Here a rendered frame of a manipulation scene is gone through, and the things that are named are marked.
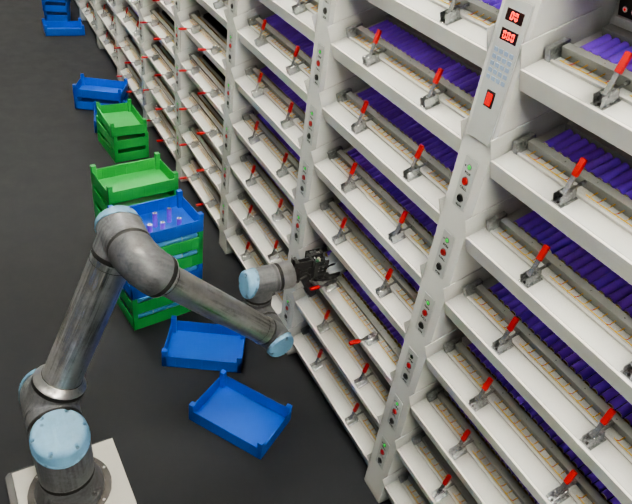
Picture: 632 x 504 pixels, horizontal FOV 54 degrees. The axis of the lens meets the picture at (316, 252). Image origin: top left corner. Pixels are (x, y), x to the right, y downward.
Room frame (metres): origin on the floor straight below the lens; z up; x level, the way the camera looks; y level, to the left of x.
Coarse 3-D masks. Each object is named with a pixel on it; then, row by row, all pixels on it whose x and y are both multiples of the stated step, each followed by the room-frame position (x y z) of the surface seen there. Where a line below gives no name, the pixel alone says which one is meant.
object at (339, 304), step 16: (320, 240) 1.80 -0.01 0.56; (304, 256) 1.77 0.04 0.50; (320, 288) 1.64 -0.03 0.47; (336, 288) 1.62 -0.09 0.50; (336, 304) 1.55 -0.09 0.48; (352, 304) 1.55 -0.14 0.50; (352, 320) 1.48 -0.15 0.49; (368, 352) 1.37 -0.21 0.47; (384, 352) 1.36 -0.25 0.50; (384, 368) 1.30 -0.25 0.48
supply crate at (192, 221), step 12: (180, 192) 2.10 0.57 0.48; (144, 204) 2.01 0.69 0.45; (156, 204) 2.05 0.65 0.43; (168, 204) 2.08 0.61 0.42; (180, 204) 2.10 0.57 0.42; (144, 216) 2.00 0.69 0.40; (180, 216) 2.03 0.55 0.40; (192, 216) 2.03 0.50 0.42; (156, 228) 1.93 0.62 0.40; (168, 228) 1.87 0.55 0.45; (180, 228) 1.90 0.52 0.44; (192, 228) 1.94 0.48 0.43; (156, 240) 1.84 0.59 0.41
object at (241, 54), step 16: (240, 0) 2.36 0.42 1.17; (256, 0) 2.40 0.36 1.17; (240, 48) 2.37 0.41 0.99; (240, 96) 2.37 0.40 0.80; (224, 112) 2.43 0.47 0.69; (224, 128) 2.43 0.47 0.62; (224, 144) 2.42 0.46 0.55; (240, 144) 2.38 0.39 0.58; (224, 160) 2.41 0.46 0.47; (224, 192) 2.40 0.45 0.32; (224, 240) 2.38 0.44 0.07
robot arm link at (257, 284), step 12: (276, 264) 1.55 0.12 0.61; (240, 276) 1.51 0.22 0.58; (252, 276) 1.48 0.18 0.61; (264, 276) 1.49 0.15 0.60; (276, 276) 1.51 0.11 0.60; (240, 288) 1.50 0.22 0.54; (252, 288) 1.46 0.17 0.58; (264, 288) 1.47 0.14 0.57; (276, 288) 1.50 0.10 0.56; (252, 300) 1.47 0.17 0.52; (264, 300) 1.48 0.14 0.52
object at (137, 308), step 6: (120, 294) 1.87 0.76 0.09; (126, 300) 1.82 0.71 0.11; (150, 300) 1.82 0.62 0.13; (156, 300) 1.83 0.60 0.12; (162, 300) 1.85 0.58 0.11; (168, 300) 1.87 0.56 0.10; (132, 306) 1.77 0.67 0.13; (138, 306) 1.79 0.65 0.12; (144, 306) 1.80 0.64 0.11; (150, 306) 1.82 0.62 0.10; (156, 306) 1.83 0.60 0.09; (132, 312) 1.78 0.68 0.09; (138, 312) 1.78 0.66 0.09
